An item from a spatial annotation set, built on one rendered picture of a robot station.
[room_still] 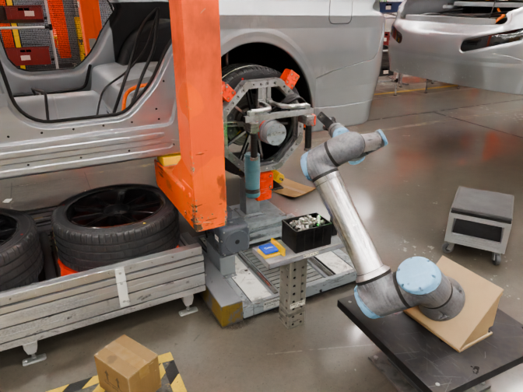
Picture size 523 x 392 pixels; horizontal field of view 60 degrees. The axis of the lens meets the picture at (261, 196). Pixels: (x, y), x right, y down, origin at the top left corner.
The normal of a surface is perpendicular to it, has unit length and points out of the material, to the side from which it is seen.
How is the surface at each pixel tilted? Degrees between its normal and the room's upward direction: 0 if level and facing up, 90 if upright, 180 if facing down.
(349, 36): 90
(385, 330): 0
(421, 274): 41
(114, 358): 0
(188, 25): 90
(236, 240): 90
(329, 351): 0
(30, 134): 92
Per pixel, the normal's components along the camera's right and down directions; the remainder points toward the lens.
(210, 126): 0.47, 0.36
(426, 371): 0.00, -0.91
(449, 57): -0.82, 0.22
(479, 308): -0.61, -0.50
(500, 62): -0.38, 0.39
